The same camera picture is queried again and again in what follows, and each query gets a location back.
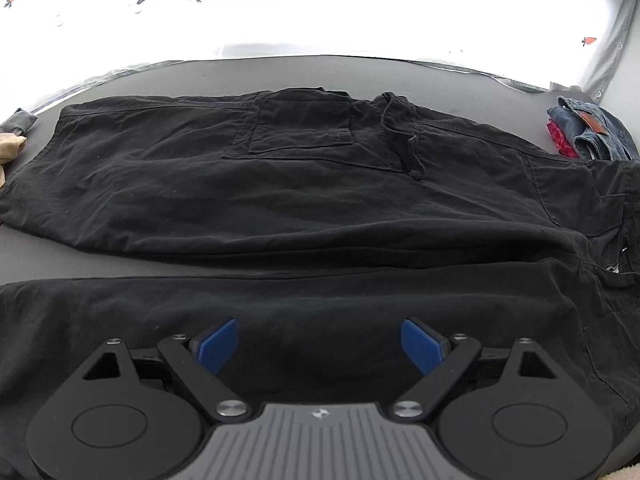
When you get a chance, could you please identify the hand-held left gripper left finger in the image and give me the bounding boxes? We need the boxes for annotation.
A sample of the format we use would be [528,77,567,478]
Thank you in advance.
[65,317,253,423]

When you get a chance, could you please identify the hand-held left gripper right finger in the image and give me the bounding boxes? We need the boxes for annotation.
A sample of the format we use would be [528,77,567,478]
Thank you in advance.
[389,317,572,423]

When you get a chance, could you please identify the black cargo pants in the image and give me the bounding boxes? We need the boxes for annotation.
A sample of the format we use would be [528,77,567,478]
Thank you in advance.
[0,87,640,461]

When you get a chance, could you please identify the red garment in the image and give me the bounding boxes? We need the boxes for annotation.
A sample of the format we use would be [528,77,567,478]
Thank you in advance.
[546,119,581,158]

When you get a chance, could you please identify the folded blue jeans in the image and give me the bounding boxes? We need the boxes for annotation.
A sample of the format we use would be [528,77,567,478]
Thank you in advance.
[547,96,640,162]

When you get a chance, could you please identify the beige garment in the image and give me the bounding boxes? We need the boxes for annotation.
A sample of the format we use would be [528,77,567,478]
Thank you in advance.
[0,132,28,186]

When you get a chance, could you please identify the grey garment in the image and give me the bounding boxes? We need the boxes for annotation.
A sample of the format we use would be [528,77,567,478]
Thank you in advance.
[0,108,39,137]

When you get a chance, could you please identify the white printed curtain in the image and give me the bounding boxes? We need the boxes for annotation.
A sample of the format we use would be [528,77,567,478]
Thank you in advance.
[0,0,631,116]

